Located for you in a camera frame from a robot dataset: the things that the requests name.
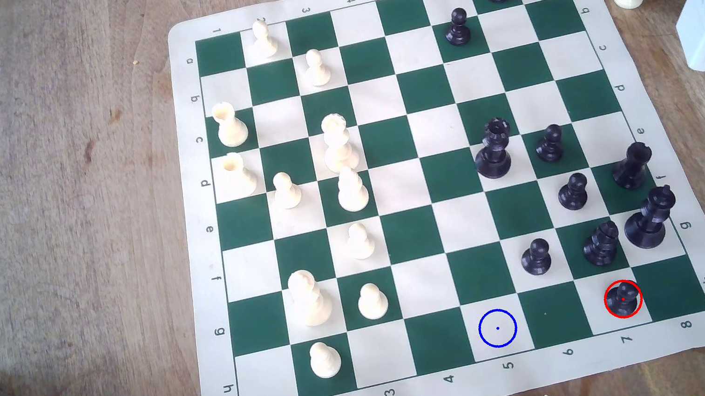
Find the white chess bishop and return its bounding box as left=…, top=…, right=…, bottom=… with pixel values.
left=333, top=163, right=373, bottom=215

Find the white chess pawn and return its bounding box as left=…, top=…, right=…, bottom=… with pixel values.
left=354, top=280, right=392, bottom=323
left=301, top=47, right=334, bottom=89
left=270, top=169, right=305, bottom=211
left=307, top=339, right=345, bottom=382
left=248, top=17, right=281, bottom=61
left=343, top=220, right=378, bottom=262

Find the white chess queen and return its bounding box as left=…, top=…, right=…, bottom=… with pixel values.
left=317, top=110, right=363, bottom=176

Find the green and white chess mat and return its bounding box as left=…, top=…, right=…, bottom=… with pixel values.
left=136, top=0, right=705, bottom=396

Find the white chess king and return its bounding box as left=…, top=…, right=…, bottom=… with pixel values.
left=284, top=266, right=336, bottom=330

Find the white chess rook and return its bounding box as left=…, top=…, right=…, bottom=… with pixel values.
left=210, top=98, right=252, bottom=151
left=220, top=149, right=261, bottom=200

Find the black chess queen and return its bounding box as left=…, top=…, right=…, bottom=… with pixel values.
left=468, top=116, right=520, bottom=182

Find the black chess bishop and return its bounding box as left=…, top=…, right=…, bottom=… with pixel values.
left=608, top=140, right=658, bottom=193

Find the black chess king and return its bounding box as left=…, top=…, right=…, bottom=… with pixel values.
left=618, top=183, right=684, bottom=253

